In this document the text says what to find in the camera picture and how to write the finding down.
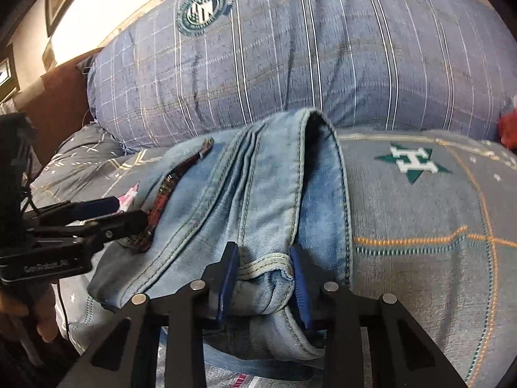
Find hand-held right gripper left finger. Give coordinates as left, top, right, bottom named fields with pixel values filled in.
left=57, top=242, right=240, bottom=388

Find small framed wall picture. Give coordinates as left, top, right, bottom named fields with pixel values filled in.
left=0, top=44, right=21, bottom=98

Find large framed wall picture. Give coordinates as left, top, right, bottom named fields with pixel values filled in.
left=44, top=0, right=95, bottom=38

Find grey star print bedsheet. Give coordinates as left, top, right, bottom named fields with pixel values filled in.
left=30, top=123, right=517, bottom=388

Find blue plaid pillow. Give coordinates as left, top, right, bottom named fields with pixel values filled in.
left=87, top=0, right=513, bottom=154

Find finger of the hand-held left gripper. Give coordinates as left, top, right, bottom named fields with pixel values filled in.
left=36, top=209, right=149, bottom=248
left=38, top=196, right=121, bottom=228

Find light blue denim pants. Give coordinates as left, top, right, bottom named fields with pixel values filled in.
left=67, top=108, right=354, bottom=381

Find person's left hand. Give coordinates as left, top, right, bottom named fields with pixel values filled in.
left=0, top=281, right=60, bottom=334

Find black cable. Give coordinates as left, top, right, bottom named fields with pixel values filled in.
left=56, top=282, right=70, bottom=334

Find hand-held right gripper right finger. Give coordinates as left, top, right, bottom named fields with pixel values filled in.
left=289, top=246, right=465, bottom=388

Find brown wooden headboard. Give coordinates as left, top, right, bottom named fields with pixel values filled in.
left=18, top=48, right=106, bottom=146

